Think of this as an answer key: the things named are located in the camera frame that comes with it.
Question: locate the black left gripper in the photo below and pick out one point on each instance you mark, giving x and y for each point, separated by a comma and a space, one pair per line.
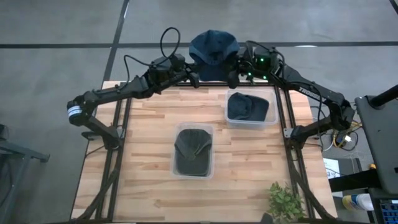
180, 73

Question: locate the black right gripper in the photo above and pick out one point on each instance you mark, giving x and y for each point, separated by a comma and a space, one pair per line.
248, 69

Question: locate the blue denim cap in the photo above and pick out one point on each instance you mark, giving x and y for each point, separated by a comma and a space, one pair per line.
245, 107
214, 49

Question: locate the dark green cap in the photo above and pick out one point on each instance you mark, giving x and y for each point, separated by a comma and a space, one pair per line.
192, 152

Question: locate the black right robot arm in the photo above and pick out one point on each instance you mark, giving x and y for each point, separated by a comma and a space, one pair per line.
311, 90

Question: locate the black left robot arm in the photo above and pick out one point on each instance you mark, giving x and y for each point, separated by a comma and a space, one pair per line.
109, 93

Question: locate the clear plastic container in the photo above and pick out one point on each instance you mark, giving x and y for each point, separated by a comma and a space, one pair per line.
252, 125
193, 125

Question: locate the white paper sheet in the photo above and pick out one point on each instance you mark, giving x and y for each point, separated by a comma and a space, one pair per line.
331, 169

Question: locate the small green plant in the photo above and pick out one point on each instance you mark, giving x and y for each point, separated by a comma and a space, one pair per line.
284, 203

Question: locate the black pole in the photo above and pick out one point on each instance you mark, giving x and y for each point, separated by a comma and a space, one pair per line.
384, 97

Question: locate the grey cart panel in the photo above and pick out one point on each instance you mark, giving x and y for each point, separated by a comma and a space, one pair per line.
381, 140

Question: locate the black cart shelf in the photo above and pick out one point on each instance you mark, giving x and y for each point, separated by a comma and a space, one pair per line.
354, 182

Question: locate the white yellow spray bottle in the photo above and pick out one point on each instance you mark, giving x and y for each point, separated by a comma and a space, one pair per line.
357, 202

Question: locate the grey metal stand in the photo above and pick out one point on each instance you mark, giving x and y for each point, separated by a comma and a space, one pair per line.
18, 152

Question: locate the dark keyboard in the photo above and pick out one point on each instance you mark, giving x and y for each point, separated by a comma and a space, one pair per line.
388, 213

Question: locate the black aluminium frame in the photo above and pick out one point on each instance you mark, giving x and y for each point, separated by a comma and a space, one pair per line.
115, 186

